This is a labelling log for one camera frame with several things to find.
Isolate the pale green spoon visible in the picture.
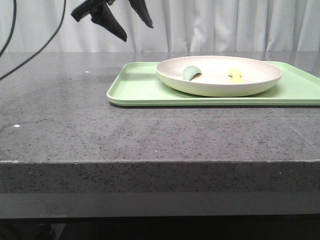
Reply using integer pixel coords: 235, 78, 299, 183
182, 65, 202, 81

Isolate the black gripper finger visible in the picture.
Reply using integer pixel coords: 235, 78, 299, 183
90, 3, 128, 42
129, 0, 154, 28

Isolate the grey pleated curtain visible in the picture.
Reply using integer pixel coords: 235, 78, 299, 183
0, 0, 320, 53

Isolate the black cable outer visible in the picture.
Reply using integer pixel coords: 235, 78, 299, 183
0, 0, 67, 81

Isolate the light green plastic tray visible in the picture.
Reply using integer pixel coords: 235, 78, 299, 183
106, 61, 320, 107

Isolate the black cable inner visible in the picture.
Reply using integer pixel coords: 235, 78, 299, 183
0, 0, 17, 57

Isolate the cream round plate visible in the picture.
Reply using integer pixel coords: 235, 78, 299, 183
156, 55, 283, 97

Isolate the black cable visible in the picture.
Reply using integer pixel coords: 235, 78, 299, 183
0, 0, 17, 57
0, 0, 67, 81

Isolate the yellow plastic fork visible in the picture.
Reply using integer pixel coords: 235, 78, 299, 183
228, 68, 243, 84

